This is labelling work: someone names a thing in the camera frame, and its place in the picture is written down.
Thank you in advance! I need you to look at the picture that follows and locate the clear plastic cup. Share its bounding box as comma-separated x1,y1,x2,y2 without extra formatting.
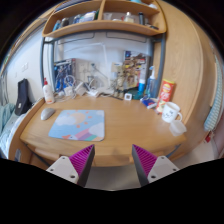
169,120,187,136

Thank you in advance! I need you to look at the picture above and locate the small white cube clock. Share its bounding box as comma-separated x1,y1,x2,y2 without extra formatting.
124,93,132,101

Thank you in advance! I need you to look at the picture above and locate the wooden desk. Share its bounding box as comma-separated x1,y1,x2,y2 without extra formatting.
9,0,217,167

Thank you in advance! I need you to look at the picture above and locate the white ceramic mug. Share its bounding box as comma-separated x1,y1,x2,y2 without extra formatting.
162,102,183,123

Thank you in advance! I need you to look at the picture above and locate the red chips can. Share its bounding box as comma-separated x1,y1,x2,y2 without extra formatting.
156,79,175,113

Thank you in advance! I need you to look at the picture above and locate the grey computer mouse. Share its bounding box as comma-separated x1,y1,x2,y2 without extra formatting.
41,108,55,120

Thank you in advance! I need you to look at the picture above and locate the pastel illustrated mouse pad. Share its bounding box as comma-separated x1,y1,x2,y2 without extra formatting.
48,110,105,142

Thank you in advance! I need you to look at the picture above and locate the white bottle red cap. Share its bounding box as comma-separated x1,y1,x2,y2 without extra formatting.
43,80,55,104

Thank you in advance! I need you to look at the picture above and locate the wooden wall shelf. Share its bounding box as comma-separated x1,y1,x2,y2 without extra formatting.
42,0,167,38

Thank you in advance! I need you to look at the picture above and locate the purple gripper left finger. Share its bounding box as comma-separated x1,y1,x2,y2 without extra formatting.
47,145,95,187

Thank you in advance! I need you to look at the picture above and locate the blue spray bottle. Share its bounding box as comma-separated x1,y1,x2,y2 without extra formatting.
146,66,157,98

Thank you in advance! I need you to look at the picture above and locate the blue robot model box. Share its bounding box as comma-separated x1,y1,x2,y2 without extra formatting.
54,58,76,92

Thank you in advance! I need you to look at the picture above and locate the white power adapter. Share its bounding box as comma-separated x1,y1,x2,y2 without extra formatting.
75,82,87,96

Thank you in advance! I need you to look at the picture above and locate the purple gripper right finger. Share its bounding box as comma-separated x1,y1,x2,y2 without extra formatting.
132,145,179,186

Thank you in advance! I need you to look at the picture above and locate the black bag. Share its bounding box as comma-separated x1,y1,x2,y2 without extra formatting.
15,79,32,116

